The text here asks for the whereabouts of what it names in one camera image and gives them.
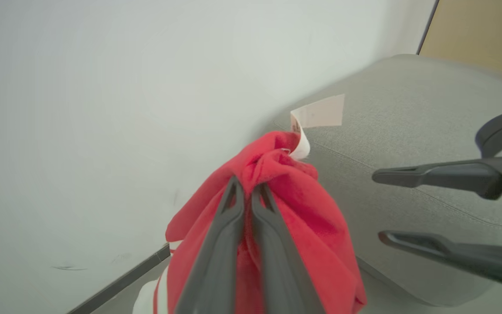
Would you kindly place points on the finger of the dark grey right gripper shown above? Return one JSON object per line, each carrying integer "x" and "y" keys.
{"x": 473, "y": 258}

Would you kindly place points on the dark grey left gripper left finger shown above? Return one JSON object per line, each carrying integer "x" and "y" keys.
{"x": 216, "y": 270}

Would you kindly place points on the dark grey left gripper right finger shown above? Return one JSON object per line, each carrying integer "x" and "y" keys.
{"x": 281, "y": 270}

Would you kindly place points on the red and white garment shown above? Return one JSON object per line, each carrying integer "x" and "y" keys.
{"x": 316, "y": 218}

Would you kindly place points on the grey fabric sofa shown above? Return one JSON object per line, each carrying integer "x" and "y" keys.
{"x": 408, "y": 131}

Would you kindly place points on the black baseboard strip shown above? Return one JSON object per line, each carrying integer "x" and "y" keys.
{"x": 120, "y": 283}

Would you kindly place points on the white paper garment tag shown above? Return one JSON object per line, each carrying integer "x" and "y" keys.
{"x": 320, "y": 111}

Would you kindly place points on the beige wooden panel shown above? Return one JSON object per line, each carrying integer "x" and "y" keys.
{"x": 473, "y": 30}

